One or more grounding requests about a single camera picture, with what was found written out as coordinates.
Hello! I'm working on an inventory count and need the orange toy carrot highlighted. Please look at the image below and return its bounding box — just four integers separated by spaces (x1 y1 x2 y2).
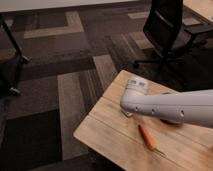
138 125 164 155

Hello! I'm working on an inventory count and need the light wooden desk corner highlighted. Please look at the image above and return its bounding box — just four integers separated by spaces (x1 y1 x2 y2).
183 0 213 23

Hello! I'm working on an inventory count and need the dark blue patterned bowl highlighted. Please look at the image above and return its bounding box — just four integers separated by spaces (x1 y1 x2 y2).
160 119 182 126

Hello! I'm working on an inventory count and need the black office chair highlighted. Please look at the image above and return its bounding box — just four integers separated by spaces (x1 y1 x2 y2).
133 0 213 70

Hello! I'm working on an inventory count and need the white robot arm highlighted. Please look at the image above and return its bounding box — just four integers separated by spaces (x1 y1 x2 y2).
120 77 213 128

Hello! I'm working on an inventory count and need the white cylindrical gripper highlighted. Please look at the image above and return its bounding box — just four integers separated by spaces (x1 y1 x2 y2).
123 77 149 118

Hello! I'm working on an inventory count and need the black chair base left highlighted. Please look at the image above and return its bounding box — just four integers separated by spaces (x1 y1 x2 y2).
0 13 29 96

